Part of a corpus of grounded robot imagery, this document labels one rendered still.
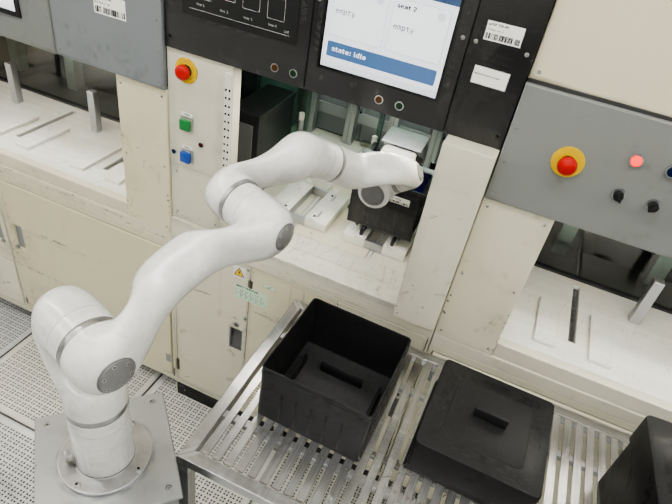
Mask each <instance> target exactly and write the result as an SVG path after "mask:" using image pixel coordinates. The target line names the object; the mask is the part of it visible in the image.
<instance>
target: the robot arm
mask: <svg viewBox="0 0 672 504"><path fill-rule="evenodd" d="M377 150H378V152H367V153H355V152H352V151H350V150H348V149H346V148H344V147H342V146H340V145H338V144H335V143H333V142H331V141H329V140H326V139H324V138H322V137H320V136H317V135H315V134H313V133H309V132H305V131H297V132H293V133H291V134H289V135H287V136H286V137H284V138H283V139H282V140H281V141H280V142H279V143H277V144H276V145H275V146H274V147H273V148H271V149H270V150H269V151H267V152H266V153H264V154H262V155H260V156H258V157H256V158H253V159H250V160H247V161H243V162H238V163H234V164H231V165H228V166H226V167H224V168H222V169H221V170H219V171H218V172H217V173H215V174H214V175H213V176H212V177H211V179H210V180H209V182H208V183H207V186H206V189H205V199H206V202H207V205H208V206H209V208H210V209H211V211H212V212H213V213H214V214H215V215H216V216H218V217H219V218H220V219H221V220H223V221H224V222H225V223H226V224H228V225H229V226H228V227H224V228H219V229H208V230H191V231H187V232H184V233H182V234H180V235H178V236H176V237H175V238H173V239H172V240H171V241H169V242H168V243H167V244H165V245H164V246H163V247H161V248H160V249H159V250H158V251H156V252H155V253H154V254H153V255H152V256H150V257H149V258H148V259H147V260H146V261H145V262H144V263H143V265H142V266H141V267H140V268H139V270H138V271H137V273H136V275H135V277H134V279H133V283H132V289H131V295H130V299H129V301H128V303H127V305H126V306H125V308H124V309H123V311H122V312H121V313H120V314H119V315H118V316H117V317H116V318H115V317H114V316H113V315H112V314H111V313H110V312H109V311H108V310H107V309H106V308H105V306H104V305H103V304H102V303H101V302H100V301H99V300H98V299H97V298H96V297H95V296H93V295H92V294H91V293H89V292H88V291H86V290H84V289H82V288H80V287H77V286H70V285H68V286H60V287H57V288H54V289H52V290H50V291H48V292H46V293H45V294H44V295H42V296H41V297H40V298H39V299H38V301H37V302H36V304H35V306H34V308H33V311H32V315H31V330H32V335H33V338H34V341H35V344H36V347H37V349H38V351H39V354H40V356H41V358H42V360H43V363H44V365H45V367H46V369H47V371H48V373H49V375H50V377H51V379H52V381H53V383H54V385H55V387H56V389H57V391H58V393H59V395H60V398H61V401H62V406H63V410H64V414H65V418H66V423H67V427H68V431H69V437H68V438H67V439H66V441H65V442H64V443H63V445H62V447H61V449H60V452H59V455H58V462H57V466H58V472H59V475H60V478H61V480H62V482H63V483H64V484H65V486H66V487H68V488H69V489H70V490H71V491H73V492H75V493H77V494H80V495H83V496H88V497H103V496H108V495H112V494H115V493H118V492H120V491H122V490H124V489H126V488H128V487H129V486H130V485H132V484H133V483H135V482H136V481H137V480H138V479H139V478H140V477H141V476H142V474H143V473H144V472H145V470H146V468H147V467H148V465H149V462H150V460H151V456H152V441H151V438H150V435H149V433H148V431H147V430H146V429H145V427H144V426H143V425H141V424H140V423H139V422H137V421H135V420H133V419H132V415H131V406H130V398H129V389H128V382H129V381H130V380H131V379H132V378H133V377H134V375H135V374H136V373H137V371H138V370H139V368H140V367H141V365H142V363H143V362H144V360H145V358H146V356H147V354H148V352H149V350H150V348H151V346H152V344H153V341H154V339H155V337H156V335H157V333H158V331H159V329H160V327H161V326H162V324H163V322H164V321H165V319H166V318H167V316H168V315H169V314H170V312H171V311H172V310H173V309H174V308H175V306H176V305H177V304H178V303H179V302H180V301H181V300H182V299H183V298H184V297H185V296H186V295H187V294H188V293H190V292H191V291H192V290H193V289H194V288H196V287H197V286H198V285H199V284H201V283H202V282H203V281H204V280H205V279H207V278H208V277H209V276H211V275H212V274H214V273H215V272H217V271H219V270H221V269H224V268H226V267H229V266H233V265H239V264H245V263H253V262H259V261H263V260H266V259H269V258H271V257H274V256H275V255H277V254H279V253H280V252H282V251H283V250H284V249H285V248H286V247H287V246H288V244H289V243H290V241H291V240H292V237H293V234H294V220H293V217H292V215H291V213H290V212H289V210H288V209H287V208H286V207H285V206H284V205H282V204H281V203H280V202H279V201H277V200H276V199H275V198H273V197H272V196H271V195H269V194H268V193H266V192H265V191H263V190H262V189H265V188H268V187H275V186H282V185H287V184H292V183H296V182H300V181H302V180H304V179H306V178H308V177H309V178H312V179H315V180H318V181H321V182H324V183H328V184H331V185H334V186H338V187H341V188H344V189H358V195H359V198H360V200H361V201H362V202H363V203H364V204H365V205H366V206H368V207H371V208H381V207H383V206H385V205H386V204H387V202H388V201H389V199H390V198H391V197H392V196H394V195H396V194H398V193H401V192H405V191H408V190H412V189H415V188H417V187H418V186H420V185H421V183H422V182H423V177H424V176H423V170H422V168H421V166H420V165H419V164H421V163H422V162H423V159H422V158H421V157H419V156H418V154H417V153H416V152H415V151H412V150H409V151H408V150H405V149H402V148H398V147H397V146H396V145H393V144H391V145H385V146H384V145H378V148H377Z"/></svg>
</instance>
